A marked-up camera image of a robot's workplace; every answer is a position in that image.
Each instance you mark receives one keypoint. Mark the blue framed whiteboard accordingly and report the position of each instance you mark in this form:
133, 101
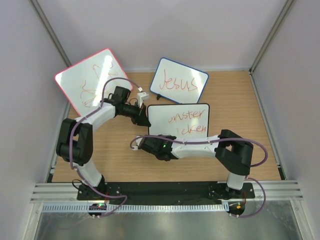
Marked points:
178, 82

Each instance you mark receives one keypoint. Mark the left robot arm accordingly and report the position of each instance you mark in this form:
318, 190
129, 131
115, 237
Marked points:
75, 140

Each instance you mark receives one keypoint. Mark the slotted cable duct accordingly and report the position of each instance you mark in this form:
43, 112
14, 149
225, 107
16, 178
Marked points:
105, 208

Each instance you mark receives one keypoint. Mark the aluminium frame rail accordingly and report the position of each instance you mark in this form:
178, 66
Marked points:
54, 193

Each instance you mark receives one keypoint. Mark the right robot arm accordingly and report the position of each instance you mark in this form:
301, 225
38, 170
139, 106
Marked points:
231, 150

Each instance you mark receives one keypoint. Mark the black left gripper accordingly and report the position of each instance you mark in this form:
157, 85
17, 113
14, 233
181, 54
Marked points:
140, 118

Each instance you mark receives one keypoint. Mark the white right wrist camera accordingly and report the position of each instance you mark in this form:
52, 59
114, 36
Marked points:
136, 144

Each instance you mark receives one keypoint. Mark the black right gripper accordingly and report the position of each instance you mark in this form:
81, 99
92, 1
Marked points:
164, 135

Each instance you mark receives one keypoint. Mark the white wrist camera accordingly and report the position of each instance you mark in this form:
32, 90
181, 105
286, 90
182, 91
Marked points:
136, 144
141, 97

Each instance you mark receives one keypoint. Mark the black framed whiteboard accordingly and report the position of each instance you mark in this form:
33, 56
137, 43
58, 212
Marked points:
189, 121

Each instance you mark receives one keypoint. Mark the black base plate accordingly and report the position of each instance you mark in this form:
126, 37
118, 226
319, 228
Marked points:
152, 193

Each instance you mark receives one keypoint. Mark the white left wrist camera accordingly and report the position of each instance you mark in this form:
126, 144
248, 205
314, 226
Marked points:
141, 97

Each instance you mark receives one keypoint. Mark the pink framed whiteboard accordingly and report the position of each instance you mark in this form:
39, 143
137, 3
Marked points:
86, 82

